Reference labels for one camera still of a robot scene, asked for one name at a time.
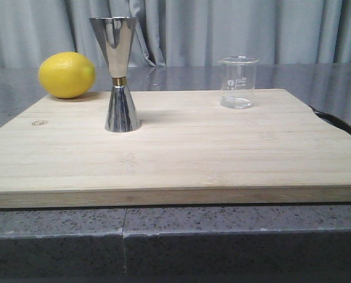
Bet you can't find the light wooden cutting board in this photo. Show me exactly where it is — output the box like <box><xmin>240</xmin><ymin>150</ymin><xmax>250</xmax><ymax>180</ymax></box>
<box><xmin>0</xmin><ymin>89</ymin><xmax>351</xmax><ymax>208</ymax></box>

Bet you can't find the clear glass measuring beaker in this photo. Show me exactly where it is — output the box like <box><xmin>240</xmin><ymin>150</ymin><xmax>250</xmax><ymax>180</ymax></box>
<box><xmin>218</xmin><ymin>55</ymin><xmax>259</xmax><ymax>109</ymax></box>

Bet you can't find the steel double jigger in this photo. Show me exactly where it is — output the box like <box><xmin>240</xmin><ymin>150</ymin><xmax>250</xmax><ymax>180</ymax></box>
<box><xmin>89</xmin><ymin>17</ymin><xmax>141</xmax><ymax>133</ymax></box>

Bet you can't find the yellow lemon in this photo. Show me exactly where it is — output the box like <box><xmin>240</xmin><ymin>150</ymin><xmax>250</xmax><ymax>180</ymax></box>
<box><xmin>38</xmin><ymin>52</ymin><xmax>96</xmax><ymax>98</ymax></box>

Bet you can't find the grey curtain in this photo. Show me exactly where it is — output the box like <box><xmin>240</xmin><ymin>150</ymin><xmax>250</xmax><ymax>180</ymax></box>
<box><xmin>0</xmin><ymin>1</ymin><xmax>351</xmax><ymax>68</ymax></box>

